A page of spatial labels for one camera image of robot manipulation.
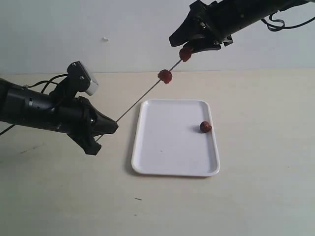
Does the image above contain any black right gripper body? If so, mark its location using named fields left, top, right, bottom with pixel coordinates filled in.
left=189, top=0, right=233, bottom=48

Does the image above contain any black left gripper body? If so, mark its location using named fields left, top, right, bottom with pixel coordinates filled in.
left=50, top=96, right=101, bottom=155

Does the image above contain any thin metal skewer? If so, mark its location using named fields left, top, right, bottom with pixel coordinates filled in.
left=94, top=59, right=184, bottom=143

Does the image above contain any dark red fruit top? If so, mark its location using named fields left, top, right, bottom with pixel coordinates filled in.
left=199, top=121, right=212, bottom=133

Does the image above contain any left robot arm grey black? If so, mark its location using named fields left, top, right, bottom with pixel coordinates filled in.
left=0, top=79, right=119, bottom=155

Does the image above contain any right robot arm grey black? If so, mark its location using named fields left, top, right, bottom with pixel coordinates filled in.
left=169, top=0, right=309, bottom=54

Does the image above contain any white rectangular plastic tray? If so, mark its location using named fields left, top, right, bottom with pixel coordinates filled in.
left=131, top=99, right=220, bottom=177

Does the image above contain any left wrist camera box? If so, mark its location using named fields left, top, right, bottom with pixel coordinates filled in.
left=50, top=61, right=99, bottom=105

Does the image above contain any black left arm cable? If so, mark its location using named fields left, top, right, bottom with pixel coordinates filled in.
left=0, top=73, right=68, bottom=136

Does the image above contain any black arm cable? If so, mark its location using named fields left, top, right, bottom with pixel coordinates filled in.
left=260, top=9, right=315, bottom=32
left=0, top=73, right=68, bottom=136

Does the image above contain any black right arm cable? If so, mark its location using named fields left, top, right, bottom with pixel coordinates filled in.
left=260, top=9, right=315, bottom=32

